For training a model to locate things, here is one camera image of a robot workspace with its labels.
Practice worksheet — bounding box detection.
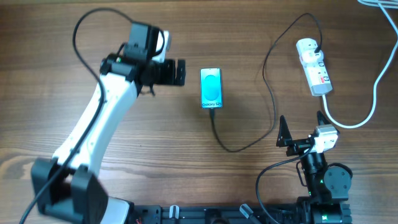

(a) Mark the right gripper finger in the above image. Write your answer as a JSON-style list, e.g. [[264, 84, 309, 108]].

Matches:
[[317, 111, 331, 126], [276, 115, 293, 147]]

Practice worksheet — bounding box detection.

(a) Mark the white power strip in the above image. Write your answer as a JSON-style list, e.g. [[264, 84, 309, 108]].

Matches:
[[296, 38, 333, 96]]

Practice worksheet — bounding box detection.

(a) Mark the teal screen smartphone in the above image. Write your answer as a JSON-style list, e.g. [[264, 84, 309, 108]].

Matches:
[[200, 68, 223, 109]]

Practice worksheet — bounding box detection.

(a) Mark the black charging cable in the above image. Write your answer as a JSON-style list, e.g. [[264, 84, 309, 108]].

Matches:
[[208, 12, 323, 154]]

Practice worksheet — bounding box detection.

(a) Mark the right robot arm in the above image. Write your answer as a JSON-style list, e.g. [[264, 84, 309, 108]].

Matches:
[[276, 111, 353, 223]]

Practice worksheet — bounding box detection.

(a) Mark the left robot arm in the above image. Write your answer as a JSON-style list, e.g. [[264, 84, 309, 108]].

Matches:
[[31, 22, 186, 223]]

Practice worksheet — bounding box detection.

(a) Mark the white charger adapter plug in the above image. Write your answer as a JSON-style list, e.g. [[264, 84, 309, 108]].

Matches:
[[299, 50, 323, 67]]

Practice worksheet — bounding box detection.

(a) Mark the white power strip cord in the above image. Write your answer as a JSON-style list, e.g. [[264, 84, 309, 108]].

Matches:
[[322, 2, 398, 129]]

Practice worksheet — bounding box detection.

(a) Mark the white cables top corner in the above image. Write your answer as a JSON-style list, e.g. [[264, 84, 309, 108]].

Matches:
[[356, 0, 398, 9]]

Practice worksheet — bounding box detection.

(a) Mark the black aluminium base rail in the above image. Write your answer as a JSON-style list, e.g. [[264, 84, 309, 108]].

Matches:
[[124, 203, 352, 224]]

